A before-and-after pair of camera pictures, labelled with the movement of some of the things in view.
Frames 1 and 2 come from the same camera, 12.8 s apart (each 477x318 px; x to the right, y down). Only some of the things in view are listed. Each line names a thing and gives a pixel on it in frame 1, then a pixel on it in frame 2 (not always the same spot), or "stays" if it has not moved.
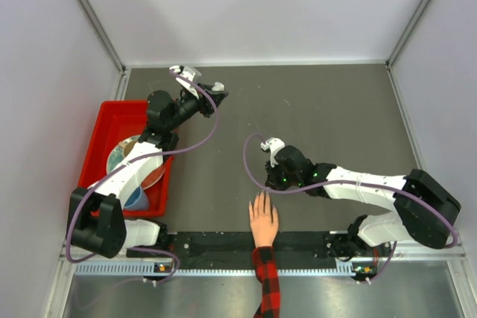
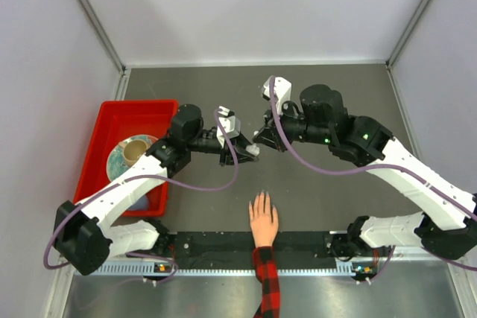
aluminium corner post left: (96, 19) stays
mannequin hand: (264, 220) stays
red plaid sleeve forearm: (265, 270) stays
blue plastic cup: (137, 200) stays
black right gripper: (273, 179) to (267, 135)
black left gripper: (206, 103) to (238, 144)
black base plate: (235, 245) stays
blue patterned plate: (116, 156) stays
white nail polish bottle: (218, 87) to (253, 149)
